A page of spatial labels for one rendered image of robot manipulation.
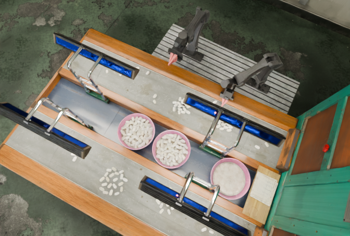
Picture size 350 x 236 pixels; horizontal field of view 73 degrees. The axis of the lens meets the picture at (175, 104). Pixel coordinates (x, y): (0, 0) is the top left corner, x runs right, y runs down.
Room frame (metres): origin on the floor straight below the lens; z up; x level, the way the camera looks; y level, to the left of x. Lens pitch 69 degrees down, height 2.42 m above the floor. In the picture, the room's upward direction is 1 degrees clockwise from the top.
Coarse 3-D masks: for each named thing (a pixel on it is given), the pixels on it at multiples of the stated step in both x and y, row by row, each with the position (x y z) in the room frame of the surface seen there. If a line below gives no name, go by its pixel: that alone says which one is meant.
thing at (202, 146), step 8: (216, 120) 0.40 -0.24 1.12; (248, 120) 0.41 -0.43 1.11; (208, 136) 0.32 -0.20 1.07; (240, 136) 0.31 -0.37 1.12; (200, 144) 0.34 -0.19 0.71; (208, 144) 0.32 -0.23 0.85; (216, 144) 0.29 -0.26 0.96; (208, 152) 0.29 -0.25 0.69; (216, 152) 0.29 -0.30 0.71; (224, 152) 0.26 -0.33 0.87
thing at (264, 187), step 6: (258, 174) 0.14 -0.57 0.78; (258, 180) 0.10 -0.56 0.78; (264, 180) 0.10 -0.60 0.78; (270, 180) 0.10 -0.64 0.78; (276, 180) 0.10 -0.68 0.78; (258, 186) 0.06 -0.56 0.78; (264, 186) 0.06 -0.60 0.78; (270, 186) 0.06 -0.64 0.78; (276, 186) 0.07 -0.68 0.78; (252, 192) 0.02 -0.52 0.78; (258, 192) 0.02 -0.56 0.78; (264, 192) 0.03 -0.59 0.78; (270, 192) 0.03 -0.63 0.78; (258, 198) -0.01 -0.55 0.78; (264, 198) -0.01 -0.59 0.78; (270, 198) -0.01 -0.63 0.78; (270, 204) -0.05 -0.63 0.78
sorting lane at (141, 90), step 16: (96, 48) 1.11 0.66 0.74; (80, 64) 0.96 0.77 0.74; (128, 64) 0.97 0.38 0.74; (96, 80) 0.82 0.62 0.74; (112, 80) 0.82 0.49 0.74; (128, 80) 0.83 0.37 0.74; (144, 80) 0.83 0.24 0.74; (160, 80) 0.83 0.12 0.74; (128, 96) 0.69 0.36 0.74; (144, 96) 0.69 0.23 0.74; (160, 96) 0.70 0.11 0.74; (176, 96) 0.70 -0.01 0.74; (208, 96) 0.71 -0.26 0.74; (160, 112) 0.57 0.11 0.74; (176, 112) 0.57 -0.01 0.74; (192, 112) 0.58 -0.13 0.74; (240, 112) 0.59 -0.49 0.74; (192, 128) 0.45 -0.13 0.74; (208, 128) 0.46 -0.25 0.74; (272, 128) 0.47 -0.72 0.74; (224, 144) 0.34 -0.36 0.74; (240, 144) 0.34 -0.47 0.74; (256, 144) 0.35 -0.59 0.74; (272, 160) 0.24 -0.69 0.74
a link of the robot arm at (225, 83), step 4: (224, 80) 0.74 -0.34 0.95; (228, 80) 0.74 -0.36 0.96; (232, 80) 0.75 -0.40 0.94; (224, 84) 0.72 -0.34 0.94; (228, 84) 0.71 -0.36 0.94; (232, 84) 0.73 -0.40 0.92; (236, 84) 0.73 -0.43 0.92; (240, 84) 0.72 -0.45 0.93; (244, 84) 0.73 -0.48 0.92; (228, 88) 0.71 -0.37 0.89
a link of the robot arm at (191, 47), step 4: (204, 20) 1.18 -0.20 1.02; (200, 24) 1.18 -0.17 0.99; (196, 28) 1.17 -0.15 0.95; (200, 28) 1.16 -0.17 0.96; (196, 32) 1.15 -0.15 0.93; (200, 32) 1.16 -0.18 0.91; (196, 36) 1.13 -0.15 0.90; (196, 40) 1.12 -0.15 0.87; (188, 44) 1.11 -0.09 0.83; (192, 44) 1.11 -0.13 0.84; (196, 44) 1.11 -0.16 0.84; (188, 48) 1.09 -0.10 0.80; (192, 48) 1.08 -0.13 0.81
